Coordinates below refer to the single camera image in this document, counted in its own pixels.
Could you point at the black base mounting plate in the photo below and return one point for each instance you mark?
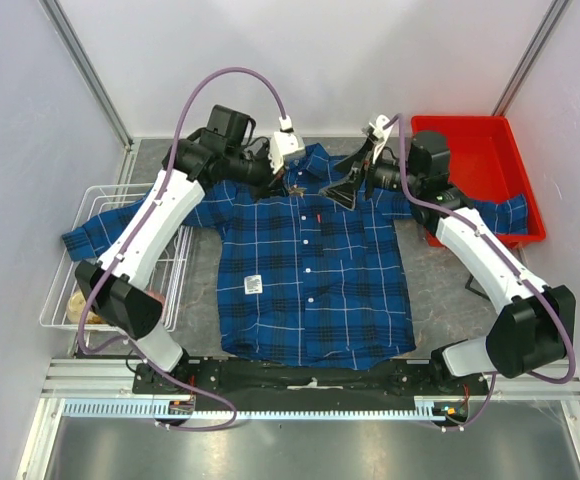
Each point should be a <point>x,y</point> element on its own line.
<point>263,384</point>

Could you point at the black brooch box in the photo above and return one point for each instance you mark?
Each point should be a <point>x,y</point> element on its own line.
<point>469,286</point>

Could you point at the red plastic bin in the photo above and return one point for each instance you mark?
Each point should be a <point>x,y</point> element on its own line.
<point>486,165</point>

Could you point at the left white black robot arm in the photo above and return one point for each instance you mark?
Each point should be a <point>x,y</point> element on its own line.
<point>114,287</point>

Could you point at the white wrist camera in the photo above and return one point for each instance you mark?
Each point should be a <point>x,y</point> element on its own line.
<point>285,145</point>
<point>378,133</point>

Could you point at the pink patterned ceramic bowl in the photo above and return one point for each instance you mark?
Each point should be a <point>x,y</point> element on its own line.
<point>158,296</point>

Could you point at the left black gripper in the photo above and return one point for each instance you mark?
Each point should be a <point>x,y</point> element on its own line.
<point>271,186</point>

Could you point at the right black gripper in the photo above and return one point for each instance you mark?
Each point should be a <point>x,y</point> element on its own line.
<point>359,167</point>

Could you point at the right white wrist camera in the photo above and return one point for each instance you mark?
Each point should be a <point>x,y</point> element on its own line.
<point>378,133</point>

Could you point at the aluminium slotted rail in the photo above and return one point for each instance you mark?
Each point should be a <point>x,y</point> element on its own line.
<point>417,410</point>

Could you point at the blue plaid shirt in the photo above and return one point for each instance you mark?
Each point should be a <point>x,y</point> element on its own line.
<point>301,281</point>

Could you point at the beige ceramic bowl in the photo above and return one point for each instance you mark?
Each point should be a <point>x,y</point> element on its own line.
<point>75,307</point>

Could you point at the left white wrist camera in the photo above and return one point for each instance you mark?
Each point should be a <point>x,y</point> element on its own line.
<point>285,145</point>

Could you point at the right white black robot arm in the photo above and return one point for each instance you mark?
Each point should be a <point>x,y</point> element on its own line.
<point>534,329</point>

